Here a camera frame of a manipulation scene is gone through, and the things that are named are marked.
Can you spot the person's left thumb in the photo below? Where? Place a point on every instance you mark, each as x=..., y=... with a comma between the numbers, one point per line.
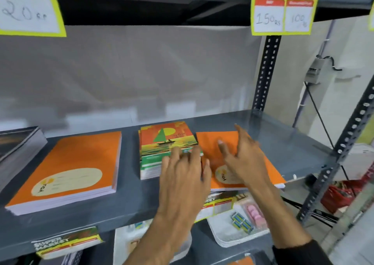
x=207, y=169

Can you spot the yellow two-field price tag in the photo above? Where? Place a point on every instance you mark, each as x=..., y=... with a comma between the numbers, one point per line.
x=282, y=13

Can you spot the pink erasers pack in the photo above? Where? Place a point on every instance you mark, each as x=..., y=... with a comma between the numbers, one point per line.
x=255, y=215

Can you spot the blue green sharpeners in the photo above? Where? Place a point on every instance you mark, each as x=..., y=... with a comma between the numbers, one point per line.
x=242, y=222

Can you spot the person's right forearm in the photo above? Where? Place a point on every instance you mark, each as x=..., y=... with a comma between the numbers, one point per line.
x=277, y=215

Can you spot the person's left middle finger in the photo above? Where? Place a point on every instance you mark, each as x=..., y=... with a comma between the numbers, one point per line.
x=186, y=162

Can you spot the thick stack of orange notebooks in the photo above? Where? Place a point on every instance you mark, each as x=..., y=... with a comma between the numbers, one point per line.
x=76, y=162

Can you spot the white tray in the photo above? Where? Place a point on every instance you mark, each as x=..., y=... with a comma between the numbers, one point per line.
x=225, y=232
x=125, y=241

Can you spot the yellow single-field price tag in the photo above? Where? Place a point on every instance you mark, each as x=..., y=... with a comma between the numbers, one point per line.
x=29, y=10

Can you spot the stack of sailboat print notebooks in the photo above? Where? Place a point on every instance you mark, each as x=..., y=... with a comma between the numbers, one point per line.
x=163, y=139

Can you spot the thin orange notebook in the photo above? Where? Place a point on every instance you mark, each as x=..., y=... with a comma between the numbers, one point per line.
x=210, y=148

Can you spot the person's left hand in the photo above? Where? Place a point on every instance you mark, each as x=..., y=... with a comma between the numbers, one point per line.
x=181, y=186

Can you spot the person's right thumb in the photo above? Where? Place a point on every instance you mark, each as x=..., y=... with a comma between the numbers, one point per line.
x=224, y=150

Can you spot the red shopping basket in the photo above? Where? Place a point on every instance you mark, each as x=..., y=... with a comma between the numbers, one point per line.
x=340, y=196

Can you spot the grey electrical box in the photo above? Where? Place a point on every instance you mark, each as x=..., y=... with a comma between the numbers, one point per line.
x=315, y=70

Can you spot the stack of dark books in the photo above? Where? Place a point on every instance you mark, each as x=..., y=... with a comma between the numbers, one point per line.
x=17, y=150

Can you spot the person's left forearm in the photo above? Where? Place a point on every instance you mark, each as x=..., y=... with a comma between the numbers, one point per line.
x=163, y=238

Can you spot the person's right hand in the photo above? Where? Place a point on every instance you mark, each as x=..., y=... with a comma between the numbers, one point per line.
x=248, y=162

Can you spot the grey wall conduit pipe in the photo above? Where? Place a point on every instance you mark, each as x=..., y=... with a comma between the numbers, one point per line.
x=317, y=69

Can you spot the person's left little finger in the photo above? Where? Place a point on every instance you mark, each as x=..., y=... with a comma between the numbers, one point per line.
x=165, y=165

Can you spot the perforated dark shelf upright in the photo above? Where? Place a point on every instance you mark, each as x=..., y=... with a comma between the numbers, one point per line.
x=344, y=145
x=267, y=72

